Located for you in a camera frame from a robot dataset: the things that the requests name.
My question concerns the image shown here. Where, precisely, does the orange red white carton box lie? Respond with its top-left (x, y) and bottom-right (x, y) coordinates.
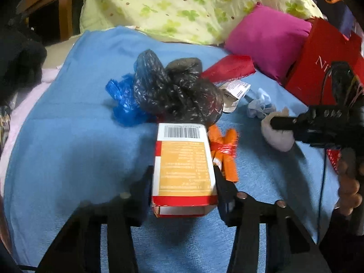
top-left (151, 123), bottom-right (218, 217)

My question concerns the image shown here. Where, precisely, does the black plastic bag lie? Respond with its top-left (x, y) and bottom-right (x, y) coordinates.
top-left (133, 49), bottom-right (223, 127)

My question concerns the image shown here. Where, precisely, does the person's right hand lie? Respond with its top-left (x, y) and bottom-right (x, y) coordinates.
top-left (337, 154), bottom-right (363, 216)

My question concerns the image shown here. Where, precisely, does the red mesh basket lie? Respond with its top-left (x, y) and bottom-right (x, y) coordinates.
top-left (326, 149), bottom-right (341, 172)

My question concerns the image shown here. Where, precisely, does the red paper gift bag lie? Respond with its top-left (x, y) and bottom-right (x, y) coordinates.
top-left (284, 18), bottom-right (363, 105)

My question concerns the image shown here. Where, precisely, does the light blue crumpled tissue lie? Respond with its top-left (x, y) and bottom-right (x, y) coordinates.
top-left (247, 88), bottom-right (276, 120)

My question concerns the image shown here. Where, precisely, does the magenta pillow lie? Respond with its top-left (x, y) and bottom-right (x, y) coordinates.
top-left (225, 3), bottom-right (312, 84)

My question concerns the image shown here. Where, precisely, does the white printed wrapper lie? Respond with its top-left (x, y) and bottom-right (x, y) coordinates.
top-left (219, 80), bottom-right (250, 114)

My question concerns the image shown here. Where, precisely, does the orange snack wrapper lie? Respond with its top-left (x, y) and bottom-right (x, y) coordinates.
top-left (208, 124), bottom-right (239, 183)

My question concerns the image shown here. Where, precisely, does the red flat wrapper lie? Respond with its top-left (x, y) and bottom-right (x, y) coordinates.
top-left (201, 54), bottom-right (255, 83)

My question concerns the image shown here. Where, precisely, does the blue plastic bag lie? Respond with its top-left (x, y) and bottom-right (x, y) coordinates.
top-left (106, 73), bottom-right (156, 127)

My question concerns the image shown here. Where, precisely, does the pink white bedsheet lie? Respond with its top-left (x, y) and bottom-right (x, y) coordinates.
top-left (1, 65), bottom-right (62, 196)

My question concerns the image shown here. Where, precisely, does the colourful clothes heap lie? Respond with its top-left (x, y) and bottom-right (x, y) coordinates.
top-left (0, 105), bottom-right (12, 153)

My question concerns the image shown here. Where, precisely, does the green clover print duvet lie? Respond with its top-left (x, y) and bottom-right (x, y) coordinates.
top-left (80, 0), bottom-right (323, 45)

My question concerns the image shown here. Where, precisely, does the black clothing pile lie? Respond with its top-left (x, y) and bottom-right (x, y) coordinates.
top-left (1, 28), bottom-right (47, 105)

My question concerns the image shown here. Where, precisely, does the wooden chair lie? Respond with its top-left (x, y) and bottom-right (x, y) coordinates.
top-left (17, 0), bottom-right (83, 45)

